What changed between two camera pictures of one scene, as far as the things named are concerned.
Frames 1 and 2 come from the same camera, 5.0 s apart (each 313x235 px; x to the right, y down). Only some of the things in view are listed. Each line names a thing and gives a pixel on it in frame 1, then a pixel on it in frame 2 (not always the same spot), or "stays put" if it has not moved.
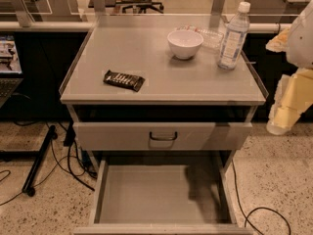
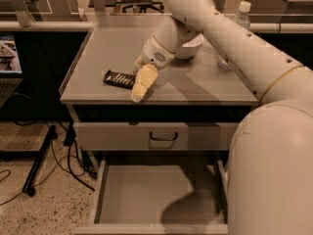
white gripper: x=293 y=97 -> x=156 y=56
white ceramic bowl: x=185 y=43 stays put
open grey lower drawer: x=162 y=197 stays put
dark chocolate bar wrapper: x=127 y=80 stays put
